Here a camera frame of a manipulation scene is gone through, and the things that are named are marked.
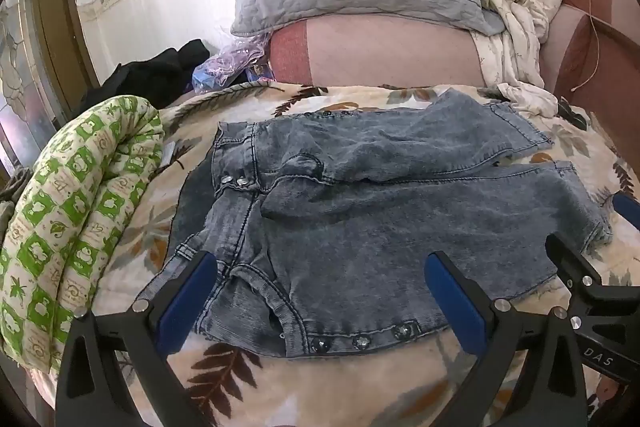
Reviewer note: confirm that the wooden door frame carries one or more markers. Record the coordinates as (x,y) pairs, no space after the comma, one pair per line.
(60,17)

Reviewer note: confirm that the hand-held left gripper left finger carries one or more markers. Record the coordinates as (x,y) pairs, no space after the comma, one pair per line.
(187,299)

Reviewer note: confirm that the blue denim pants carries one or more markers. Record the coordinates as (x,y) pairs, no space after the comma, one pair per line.
(375,232)

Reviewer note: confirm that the black clothing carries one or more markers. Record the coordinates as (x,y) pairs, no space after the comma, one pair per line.
(150,72)

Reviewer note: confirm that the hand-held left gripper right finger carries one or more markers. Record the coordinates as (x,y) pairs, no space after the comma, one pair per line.
(456,302)

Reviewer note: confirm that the white crumpled floral sheet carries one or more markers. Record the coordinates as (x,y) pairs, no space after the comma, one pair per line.
(510,37)

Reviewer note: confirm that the patterned glass door panel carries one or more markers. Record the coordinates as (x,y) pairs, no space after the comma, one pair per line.
(25,82)

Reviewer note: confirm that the clear purple plastic bag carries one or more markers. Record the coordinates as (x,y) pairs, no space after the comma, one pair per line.
(230,59)

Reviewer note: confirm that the leaf print blanket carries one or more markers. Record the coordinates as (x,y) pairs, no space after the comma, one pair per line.
(350,387)

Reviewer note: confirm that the blue printed packet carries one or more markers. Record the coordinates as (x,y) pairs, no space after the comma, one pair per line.
(257,71)

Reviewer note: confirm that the pink bolster pillow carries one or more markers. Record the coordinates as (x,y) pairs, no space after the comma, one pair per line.
(390,52)

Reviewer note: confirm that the green and white rolled quilt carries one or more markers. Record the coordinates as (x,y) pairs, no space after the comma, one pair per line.
(75,217)

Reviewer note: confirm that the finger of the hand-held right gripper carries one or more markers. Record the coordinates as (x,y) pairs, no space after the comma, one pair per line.
(629,209)
(567,257)

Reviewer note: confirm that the red and pink padded headboard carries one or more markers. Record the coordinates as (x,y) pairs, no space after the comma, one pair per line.
(600,57)

